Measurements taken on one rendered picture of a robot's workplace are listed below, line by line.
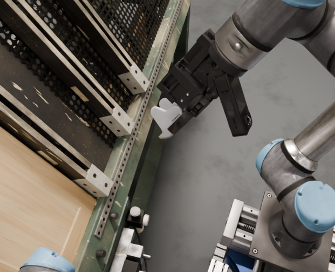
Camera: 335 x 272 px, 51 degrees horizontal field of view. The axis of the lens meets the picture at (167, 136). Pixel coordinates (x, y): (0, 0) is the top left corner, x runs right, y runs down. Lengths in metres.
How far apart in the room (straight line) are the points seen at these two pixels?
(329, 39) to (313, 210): 0.52
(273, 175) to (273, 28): 0.58
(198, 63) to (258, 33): 0.11
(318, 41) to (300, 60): 2.70
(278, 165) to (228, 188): 1.38
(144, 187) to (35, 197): 1.07
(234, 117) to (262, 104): 2.24
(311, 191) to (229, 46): 0.55
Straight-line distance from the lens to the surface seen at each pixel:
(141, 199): 2.09
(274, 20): 0.48
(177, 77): 0.55
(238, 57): 0.51
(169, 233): 2.20
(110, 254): 1.34
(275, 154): 1.00
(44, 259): 0.60
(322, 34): 0.54
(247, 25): 0.49
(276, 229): 1.09
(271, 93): 2.90
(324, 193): 0.98
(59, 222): 1.21
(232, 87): 0.55
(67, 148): 1.17
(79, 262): 1.24
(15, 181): 1.11
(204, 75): 0.55
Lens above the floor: 2.07
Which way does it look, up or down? 55 degrees down
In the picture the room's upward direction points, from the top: straight up
